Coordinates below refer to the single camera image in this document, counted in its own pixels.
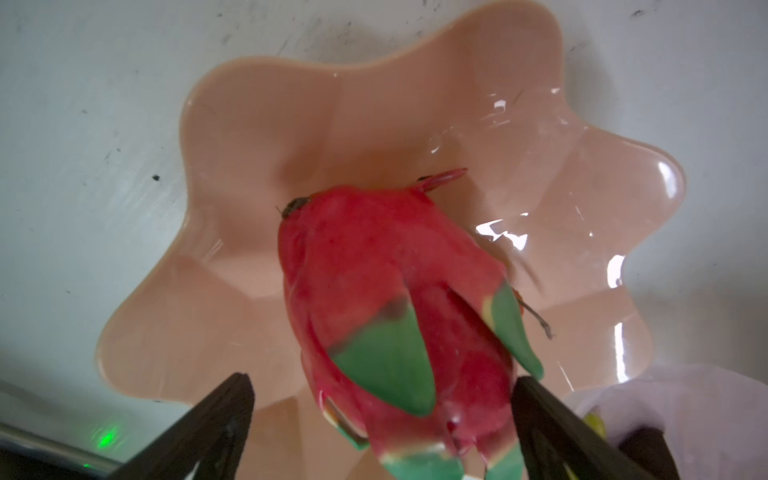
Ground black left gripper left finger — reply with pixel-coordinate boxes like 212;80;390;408
109;373;255;479

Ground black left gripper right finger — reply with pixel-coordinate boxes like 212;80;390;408
511;376;652;480

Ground yellow lemon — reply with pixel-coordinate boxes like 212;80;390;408
583;410;606;439

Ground pink plastic bag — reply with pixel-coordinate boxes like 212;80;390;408
564;364;767;479

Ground red dragon fruit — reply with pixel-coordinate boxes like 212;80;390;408
278;168;544;479

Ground peach fruit plate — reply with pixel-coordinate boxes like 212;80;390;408
97;1;685;479

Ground dark purple mangosteen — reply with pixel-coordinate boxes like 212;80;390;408
618;426;681;480

